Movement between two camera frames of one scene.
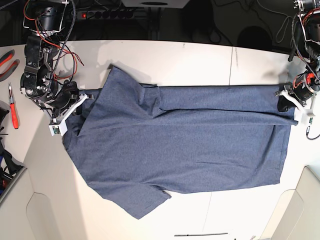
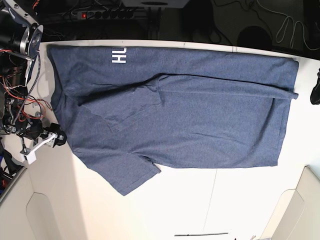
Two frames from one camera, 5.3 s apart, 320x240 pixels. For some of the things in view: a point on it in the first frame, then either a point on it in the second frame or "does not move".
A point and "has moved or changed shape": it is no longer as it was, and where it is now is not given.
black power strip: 106,14 does not move
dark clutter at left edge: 9,169 does not move
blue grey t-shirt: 138,143 has moved or changed shape
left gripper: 63,97 -> 35,130
